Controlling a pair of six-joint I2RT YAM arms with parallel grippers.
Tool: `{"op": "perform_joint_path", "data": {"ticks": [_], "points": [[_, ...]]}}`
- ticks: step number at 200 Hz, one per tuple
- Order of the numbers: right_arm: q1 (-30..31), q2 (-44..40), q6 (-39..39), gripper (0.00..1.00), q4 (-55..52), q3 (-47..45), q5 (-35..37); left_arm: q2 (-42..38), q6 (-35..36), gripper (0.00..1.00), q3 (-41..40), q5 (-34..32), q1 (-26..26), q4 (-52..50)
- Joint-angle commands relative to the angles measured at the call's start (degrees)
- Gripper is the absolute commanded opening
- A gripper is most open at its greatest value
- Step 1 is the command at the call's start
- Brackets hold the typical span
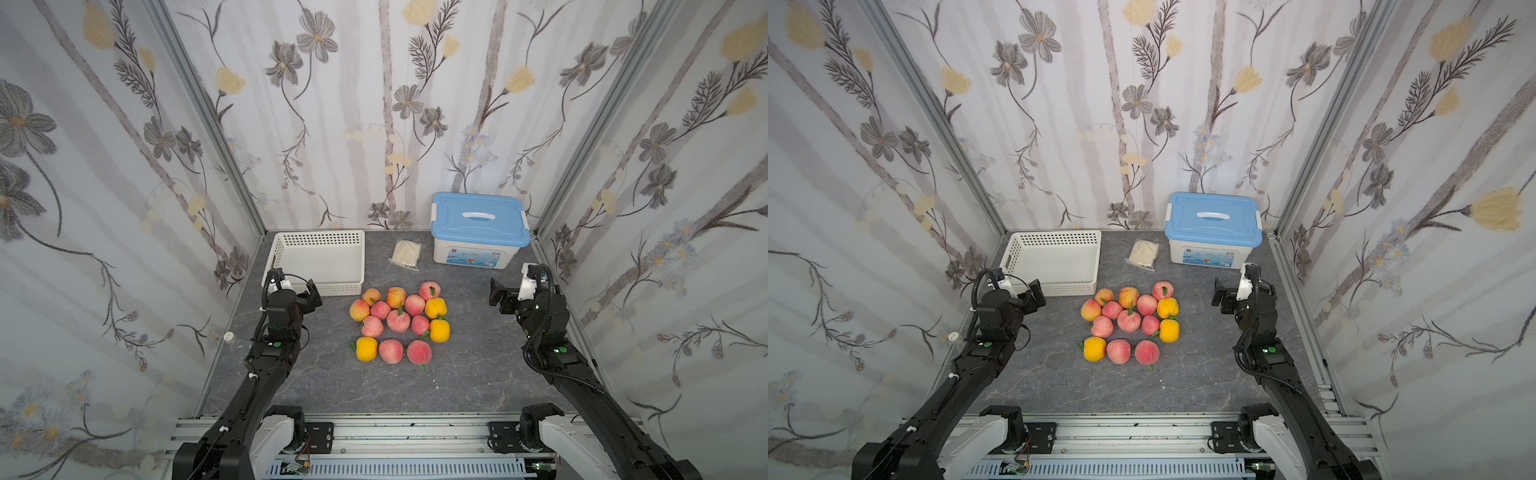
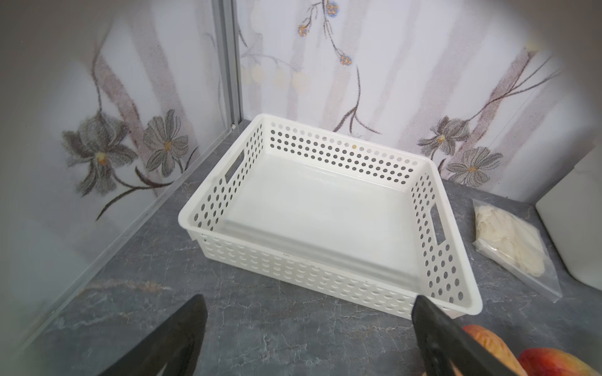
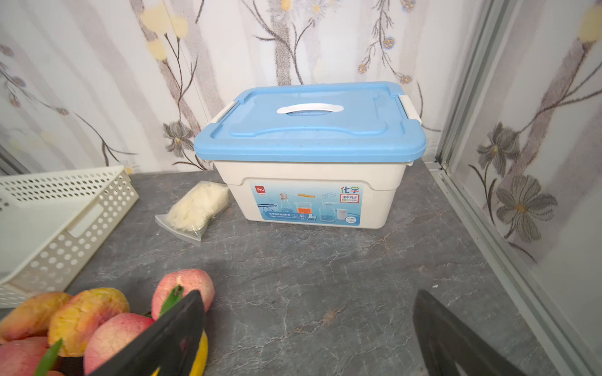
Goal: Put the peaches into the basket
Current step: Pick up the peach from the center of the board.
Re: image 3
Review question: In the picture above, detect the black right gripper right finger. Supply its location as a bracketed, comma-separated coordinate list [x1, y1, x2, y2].
[412, 290, 523, 375]

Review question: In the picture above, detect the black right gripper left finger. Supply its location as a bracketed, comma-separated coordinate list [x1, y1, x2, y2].
[91, 291, 206, 375]

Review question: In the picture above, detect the yellow peach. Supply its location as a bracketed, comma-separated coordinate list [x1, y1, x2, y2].
[189, 332, 209, 376]

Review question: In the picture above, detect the white perforated plastic basket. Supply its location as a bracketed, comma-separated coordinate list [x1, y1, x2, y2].
[1, 166, 139, 309]

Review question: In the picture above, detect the pink peach near box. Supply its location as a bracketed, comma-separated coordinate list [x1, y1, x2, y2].
[151, 269, 216, 321]

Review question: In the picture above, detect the pink peach upper row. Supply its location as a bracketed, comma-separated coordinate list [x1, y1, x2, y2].
[83, 313, 155, 375]

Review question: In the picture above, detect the orange wrinkled peach right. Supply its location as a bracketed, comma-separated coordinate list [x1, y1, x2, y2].
[48, 288, 129, 357]

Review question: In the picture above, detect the orange wrinkled peach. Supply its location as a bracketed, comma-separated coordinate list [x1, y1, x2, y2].
[48, 288, 129, 357]
[1, 291, 73, 344]

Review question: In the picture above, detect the clear bag of white material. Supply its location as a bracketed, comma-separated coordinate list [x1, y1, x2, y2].
[155, 181, 233, 245]

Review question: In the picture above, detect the orange wrinkled peach middle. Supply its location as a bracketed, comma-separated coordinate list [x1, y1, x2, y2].
[1, 291, 73, 344]

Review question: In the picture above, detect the pink peach with leaf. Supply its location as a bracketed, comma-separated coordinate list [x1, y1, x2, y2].
[1, 337, 49, 376]

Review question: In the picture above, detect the blue lidded storage box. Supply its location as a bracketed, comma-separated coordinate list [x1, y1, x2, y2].
[194, 81, 427, 229]

